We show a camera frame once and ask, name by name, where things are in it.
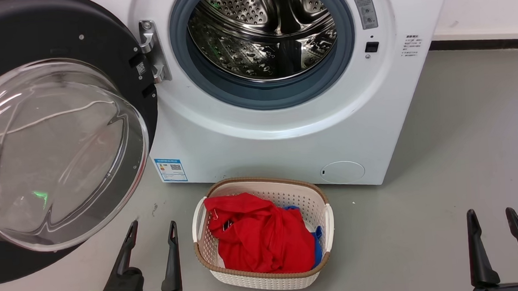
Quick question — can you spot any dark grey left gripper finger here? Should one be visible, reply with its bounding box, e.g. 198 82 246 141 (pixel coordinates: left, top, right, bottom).
109 220 142 277
157 220 183 291

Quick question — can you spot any round black glass washer door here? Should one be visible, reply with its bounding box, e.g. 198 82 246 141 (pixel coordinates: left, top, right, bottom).
0 0 169 286

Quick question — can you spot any white front-load washing machine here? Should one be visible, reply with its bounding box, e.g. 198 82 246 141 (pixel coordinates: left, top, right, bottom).
80 0 467 203

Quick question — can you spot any silver metal door hinge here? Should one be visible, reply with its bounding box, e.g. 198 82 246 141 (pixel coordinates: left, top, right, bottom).
138 19 172 85

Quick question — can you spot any blue energy label sticker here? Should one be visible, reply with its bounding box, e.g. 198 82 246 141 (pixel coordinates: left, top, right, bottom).
154 157 189 184

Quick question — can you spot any red garment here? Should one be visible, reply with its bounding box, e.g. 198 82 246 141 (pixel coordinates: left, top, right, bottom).
204 188 317 278

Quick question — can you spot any white woven plastic laundry basket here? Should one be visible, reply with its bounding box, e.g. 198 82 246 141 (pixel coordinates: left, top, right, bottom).
189 172 339 291

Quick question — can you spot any blue garment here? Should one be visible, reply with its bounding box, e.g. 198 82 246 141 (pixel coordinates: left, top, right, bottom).
283 203 325 270

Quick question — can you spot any round white filter cover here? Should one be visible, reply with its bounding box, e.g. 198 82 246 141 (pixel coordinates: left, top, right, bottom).
320 160 366 185

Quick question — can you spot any stainless steel washer drum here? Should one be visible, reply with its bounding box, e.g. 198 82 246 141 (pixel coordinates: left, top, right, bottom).
186 0 341 86

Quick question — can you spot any grey warning sticker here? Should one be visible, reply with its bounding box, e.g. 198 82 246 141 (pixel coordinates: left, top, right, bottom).
351 0 379 31

